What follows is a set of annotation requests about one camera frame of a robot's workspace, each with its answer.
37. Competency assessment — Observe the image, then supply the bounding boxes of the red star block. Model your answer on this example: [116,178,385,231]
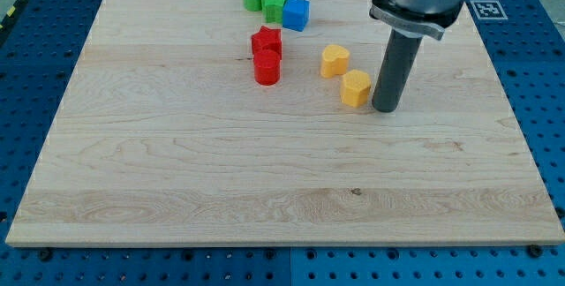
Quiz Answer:
[251,26,283,58]

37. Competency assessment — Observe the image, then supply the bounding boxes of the white fiducial marker tag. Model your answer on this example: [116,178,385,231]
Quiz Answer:
[470,0,508,20]

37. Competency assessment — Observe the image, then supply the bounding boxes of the yellow hexagon block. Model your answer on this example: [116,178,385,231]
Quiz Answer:
[340,70,372,108]

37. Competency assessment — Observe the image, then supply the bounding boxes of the blue cube block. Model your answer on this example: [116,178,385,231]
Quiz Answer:
[282,0,310,32]

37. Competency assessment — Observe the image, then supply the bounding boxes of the green star block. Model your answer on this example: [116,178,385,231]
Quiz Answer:
[261,0,287,24]

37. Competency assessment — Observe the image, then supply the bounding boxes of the yellow heart block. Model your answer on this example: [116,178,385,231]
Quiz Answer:
[320,44,350,79]

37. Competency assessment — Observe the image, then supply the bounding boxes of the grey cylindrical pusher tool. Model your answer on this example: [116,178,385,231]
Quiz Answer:
[372,30,422,113]

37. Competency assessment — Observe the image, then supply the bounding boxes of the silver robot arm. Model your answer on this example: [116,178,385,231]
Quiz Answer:
[369,0,463,112]

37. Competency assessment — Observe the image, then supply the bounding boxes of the red cylinder block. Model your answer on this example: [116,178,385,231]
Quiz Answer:
[253,49,281,86]

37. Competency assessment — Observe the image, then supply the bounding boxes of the wooden board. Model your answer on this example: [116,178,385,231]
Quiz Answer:
[6,0,564,248]

